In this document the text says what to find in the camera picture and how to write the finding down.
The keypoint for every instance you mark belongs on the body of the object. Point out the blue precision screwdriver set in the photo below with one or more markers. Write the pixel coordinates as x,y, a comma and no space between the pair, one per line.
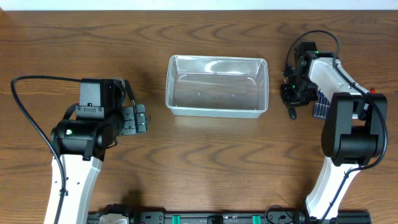
321,106

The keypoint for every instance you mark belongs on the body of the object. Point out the black yellow screwdriver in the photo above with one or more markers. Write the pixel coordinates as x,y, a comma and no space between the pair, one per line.
292,113

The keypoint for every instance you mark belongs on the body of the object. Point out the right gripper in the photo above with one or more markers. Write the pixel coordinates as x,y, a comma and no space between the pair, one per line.
289,101

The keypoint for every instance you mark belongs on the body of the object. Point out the clear plastic container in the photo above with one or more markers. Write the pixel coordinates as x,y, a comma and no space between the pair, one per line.
214,86

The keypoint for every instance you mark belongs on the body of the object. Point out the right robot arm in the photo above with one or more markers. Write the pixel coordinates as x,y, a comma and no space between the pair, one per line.
354,136

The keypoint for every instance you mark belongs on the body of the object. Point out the black handled claw hammer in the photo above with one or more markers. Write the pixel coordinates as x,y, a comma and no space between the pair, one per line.
139,109

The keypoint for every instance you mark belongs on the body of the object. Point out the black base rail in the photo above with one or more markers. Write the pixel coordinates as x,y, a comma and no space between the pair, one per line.
117,213

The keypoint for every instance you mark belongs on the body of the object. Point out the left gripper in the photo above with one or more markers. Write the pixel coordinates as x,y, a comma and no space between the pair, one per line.
129,127

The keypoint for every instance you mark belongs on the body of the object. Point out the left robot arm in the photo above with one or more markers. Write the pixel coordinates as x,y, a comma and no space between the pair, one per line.
81,139

